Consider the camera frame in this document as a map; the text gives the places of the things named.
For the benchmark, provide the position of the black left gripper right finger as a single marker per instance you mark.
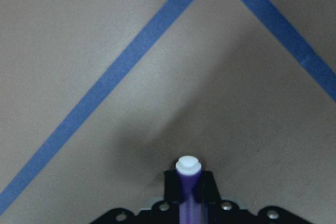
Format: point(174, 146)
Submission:
point(206, 188)

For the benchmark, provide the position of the purple pen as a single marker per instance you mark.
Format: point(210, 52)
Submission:
point(189, 171)

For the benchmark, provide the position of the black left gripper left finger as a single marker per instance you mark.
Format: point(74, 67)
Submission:
point(172, 187)

